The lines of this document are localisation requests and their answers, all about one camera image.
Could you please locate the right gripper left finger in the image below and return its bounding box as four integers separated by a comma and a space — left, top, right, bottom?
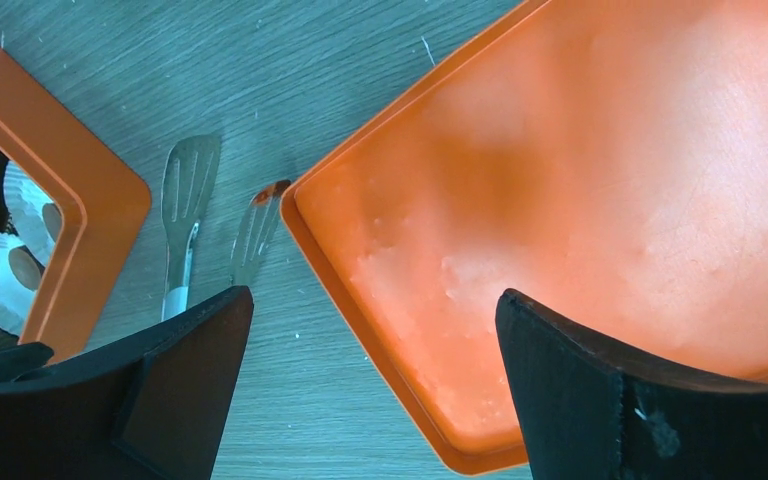
0, 286, 254, 479

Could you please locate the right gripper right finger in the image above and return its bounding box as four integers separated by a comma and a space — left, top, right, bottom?
495, 289, 768, 479

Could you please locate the orange box lid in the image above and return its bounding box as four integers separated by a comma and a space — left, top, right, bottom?
281, 1, 768, 475

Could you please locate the white paper cup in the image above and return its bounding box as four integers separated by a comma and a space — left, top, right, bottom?
2, 161, 62, 266
0, 233, 43, 336

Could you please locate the orange compartment box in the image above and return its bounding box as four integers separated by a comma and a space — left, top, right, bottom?
0, 48, 152, 362

